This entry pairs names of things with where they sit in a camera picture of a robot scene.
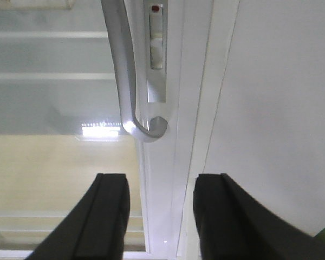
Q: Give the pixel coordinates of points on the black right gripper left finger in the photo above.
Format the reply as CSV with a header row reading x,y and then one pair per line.
x,y
95,227

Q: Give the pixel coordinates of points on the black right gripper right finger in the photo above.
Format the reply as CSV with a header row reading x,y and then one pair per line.
x,y
231,224

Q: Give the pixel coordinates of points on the white framed sliding glass door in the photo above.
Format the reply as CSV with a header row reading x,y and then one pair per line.
x,y
57,78

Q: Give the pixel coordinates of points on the white curved door handle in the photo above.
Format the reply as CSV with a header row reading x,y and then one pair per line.
x,y
120,40

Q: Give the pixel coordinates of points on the white door lock latch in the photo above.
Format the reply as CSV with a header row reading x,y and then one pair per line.
x,y
155,21

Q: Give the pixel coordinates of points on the light wooden base platform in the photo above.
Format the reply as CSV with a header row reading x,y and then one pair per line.
x,y
42,177

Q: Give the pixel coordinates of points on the white door frame post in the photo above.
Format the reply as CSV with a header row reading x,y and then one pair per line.
x,y
261,111

